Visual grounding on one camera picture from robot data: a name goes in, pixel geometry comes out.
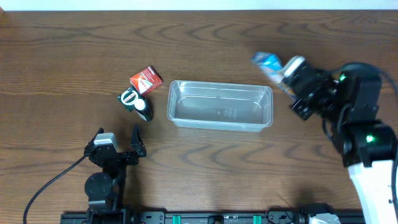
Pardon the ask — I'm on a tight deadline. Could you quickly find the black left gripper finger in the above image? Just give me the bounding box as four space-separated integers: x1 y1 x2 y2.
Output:
130 124 147 157
93 128 104 140

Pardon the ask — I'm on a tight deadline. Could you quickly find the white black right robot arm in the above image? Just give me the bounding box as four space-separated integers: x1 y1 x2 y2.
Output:
280 58 397 223

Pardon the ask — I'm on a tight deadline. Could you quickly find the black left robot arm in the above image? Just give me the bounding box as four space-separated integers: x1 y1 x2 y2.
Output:
84 125 147 223

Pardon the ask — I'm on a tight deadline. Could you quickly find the clear plastic container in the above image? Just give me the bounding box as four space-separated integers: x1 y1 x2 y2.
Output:
167 80 274 133

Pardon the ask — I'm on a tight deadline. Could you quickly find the dark syrup bottle white cap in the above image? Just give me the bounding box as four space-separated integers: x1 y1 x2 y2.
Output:
134 98 154 121

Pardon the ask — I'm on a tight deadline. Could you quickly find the green Zam-Buk box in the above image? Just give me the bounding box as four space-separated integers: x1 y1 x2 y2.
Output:
117 87 141 112

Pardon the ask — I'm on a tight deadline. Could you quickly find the red medicine box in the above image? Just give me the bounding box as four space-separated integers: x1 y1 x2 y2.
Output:
129 66 164 96

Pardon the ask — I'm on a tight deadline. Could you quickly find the black mounting rail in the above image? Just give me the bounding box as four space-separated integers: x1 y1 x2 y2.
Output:
60 203 365 224

